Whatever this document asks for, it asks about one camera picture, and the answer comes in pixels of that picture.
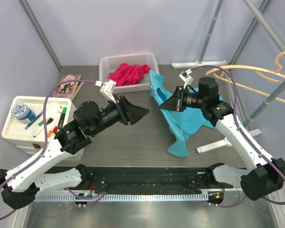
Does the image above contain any white slotted cable duct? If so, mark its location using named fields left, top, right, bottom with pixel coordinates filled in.
left=35, top=192, right=209, bottom=202

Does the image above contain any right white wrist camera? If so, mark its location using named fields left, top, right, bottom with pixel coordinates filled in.
left=179, top=69, right=193, bottom=89

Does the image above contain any black green marker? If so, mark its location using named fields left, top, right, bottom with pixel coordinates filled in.
left=57, top=107, right=67, bottom=130

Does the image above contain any pink t shirt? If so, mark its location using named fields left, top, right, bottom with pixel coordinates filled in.
left=109, top=63, right=151, bottom=86

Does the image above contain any illustrated book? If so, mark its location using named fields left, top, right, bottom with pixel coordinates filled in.
left=53, top=74, right=84, bottom=100

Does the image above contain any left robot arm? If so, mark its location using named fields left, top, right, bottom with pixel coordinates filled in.
left=0, top=95, right=150, bottom=209

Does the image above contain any blue t shirt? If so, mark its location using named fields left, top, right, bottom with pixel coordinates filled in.
left=150, top=70, right=215, bottom=157

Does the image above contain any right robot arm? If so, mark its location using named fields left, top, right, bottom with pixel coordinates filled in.
left=160, top=77, right=285, bottom=201

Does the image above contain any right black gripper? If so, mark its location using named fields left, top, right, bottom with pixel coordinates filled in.
left=160, top=86, right=207, bottom=112

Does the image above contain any orange marker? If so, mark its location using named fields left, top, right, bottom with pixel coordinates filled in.
left=47, top=130, right=53, bottom=138

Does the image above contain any black cap marker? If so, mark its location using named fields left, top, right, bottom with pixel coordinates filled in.
left=33, top=118, right=54, bottom=138

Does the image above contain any white drawer organizer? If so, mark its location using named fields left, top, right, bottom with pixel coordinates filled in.
left=1, top=96, right=76, bottom=156

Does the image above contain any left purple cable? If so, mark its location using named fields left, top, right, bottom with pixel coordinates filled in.
left=0, top=79, right=106, bottom=220

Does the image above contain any grey clothes rack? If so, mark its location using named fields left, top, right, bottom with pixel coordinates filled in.
left=171, top=0, right=285, bottom=154

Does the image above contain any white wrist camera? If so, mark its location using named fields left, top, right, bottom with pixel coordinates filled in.
left=95, top=79, right=116, bottom=104
left=179, top=69, right=193, bottom=89

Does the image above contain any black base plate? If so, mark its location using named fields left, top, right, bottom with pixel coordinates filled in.
left=45, top=166, right=233, bottom=194

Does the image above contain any wooden hanger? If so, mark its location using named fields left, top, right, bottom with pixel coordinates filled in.
left=207, top=50, right=285, bottom=107

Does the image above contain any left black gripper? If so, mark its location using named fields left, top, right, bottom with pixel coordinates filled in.
left=89, top=94, right=149, bottom=136

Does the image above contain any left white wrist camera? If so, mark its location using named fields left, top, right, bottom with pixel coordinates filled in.
left=95, top=79, right=116, bottom=104

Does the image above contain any blue pen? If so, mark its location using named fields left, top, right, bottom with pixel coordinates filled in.
left=25, top=111, right=44, bottom=130

